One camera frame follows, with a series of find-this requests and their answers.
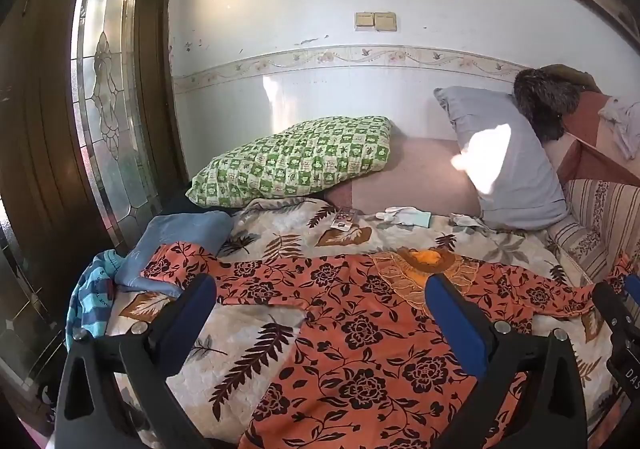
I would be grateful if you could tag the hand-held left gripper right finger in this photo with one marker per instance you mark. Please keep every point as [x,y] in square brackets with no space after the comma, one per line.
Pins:
[450,310]

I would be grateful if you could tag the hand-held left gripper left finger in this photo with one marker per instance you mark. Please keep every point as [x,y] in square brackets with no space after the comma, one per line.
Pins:
[200,300]

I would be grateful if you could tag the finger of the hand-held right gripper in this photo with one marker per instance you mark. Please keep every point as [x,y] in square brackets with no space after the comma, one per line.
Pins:
[633,286]
[609,303]

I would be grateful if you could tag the orange floral garment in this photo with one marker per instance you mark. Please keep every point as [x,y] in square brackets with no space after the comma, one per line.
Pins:
[350,329]

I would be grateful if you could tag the leaf print blanket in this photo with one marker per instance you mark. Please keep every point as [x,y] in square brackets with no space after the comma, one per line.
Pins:
[240,359]

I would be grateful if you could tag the blue folded cloth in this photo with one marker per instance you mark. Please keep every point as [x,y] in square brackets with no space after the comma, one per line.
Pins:
[175,229]

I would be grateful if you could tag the striped bed cushion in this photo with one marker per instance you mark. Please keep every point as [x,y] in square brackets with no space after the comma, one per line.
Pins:
[595,219]

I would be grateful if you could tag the small white cloth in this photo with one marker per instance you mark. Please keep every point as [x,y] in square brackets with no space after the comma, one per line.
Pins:
[467,220]

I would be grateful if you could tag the teal small cloth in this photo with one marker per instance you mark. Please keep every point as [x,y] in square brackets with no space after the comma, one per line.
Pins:
[419,219]

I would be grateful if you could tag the blue striped garment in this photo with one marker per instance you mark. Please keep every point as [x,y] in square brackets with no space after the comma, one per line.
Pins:
[90,299]

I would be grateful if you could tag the white socks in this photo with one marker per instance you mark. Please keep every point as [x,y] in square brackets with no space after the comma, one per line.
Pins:
[392,215]

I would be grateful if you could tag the small card packet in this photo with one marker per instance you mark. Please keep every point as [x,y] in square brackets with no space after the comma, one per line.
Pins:
[343,219]

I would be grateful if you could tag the grey-blue pillow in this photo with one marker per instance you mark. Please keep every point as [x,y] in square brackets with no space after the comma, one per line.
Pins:
[525,189]

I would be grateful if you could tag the pink and brown quilt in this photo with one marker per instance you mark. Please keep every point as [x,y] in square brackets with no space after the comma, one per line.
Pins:
[585,134]

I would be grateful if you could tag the white crumpled cloth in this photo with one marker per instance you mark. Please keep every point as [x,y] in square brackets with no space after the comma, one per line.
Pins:
[622,126]

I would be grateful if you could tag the green checked pillow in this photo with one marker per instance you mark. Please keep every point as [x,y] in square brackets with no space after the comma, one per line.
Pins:
[290,159]

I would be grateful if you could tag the dark fur garment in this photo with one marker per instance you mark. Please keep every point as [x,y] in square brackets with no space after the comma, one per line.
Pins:
[542,104]

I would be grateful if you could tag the wooden door with patterned glass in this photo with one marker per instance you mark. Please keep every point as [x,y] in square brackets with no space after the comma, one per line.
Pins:
[40,129]

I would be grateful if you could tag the large beige light switch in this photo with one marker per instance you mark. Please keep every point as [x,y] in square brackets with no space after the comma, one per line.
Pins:
[386,21]

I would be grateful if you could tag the small beige light switch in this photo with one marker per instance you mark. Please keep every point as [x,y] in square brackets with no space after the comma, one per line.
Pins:
[364,20]

